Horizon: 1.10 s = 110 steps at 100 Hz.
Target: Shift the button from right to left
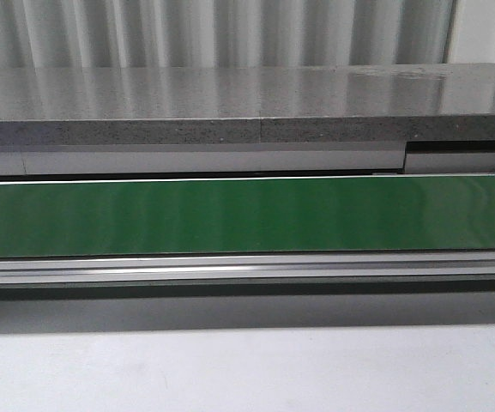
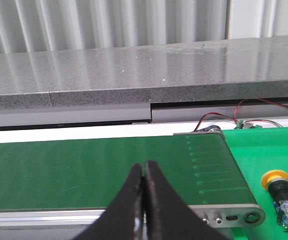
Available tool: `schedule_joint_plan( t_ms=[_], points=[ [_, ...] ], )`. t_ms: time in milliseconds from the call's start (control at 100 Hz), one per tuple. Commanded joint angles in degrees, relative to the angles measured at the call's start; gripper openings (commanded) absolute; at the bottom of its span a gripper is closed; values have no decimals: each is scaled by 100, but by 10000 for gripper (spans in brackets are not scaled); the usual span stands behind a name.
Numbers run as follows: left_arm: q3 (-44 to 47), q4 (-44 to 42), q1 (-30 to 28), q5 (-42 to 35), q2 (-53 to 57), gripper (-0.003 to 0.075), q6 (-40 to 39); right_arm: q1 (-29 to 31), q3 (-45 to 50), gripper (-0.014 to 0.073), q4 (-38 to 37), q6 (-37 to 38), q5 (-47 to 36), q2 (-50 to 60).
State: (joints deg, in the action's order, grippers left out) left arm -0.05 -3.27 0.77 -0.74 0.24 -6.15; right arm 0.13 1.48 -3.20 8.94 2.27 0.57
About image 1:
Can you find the grey stone counter ledge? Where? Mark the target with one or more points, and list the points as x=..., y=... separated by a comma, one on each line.
x=105, y=106

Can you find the green conveyor belt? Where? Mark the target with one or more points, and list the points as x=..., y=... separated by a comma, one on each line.
x=211, y=216

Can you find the aluminium conveyor frame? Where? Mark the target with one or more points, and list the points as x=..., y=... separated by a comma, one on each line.
x=342, y=266

